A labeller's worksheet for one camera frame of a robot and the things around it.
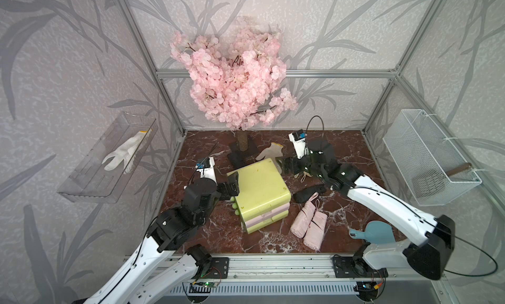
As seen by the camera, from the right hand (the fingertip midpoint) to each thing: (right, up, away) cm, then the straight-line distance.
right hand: (283, 154), depth 75 cm
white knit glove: (-2, 0, +35) cm, 35 cm away
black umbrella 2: (-22, -4, +30) cm, 37 cm away
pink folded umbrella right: (+13, -34, +6) cm, 37 cm away
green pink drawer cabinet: (-8, -15, -5) cm, 18 cm away
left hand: (-20, -7, -8) cm, 22 cm away
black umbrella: (+11, -20, +15) cm, 27 cm away
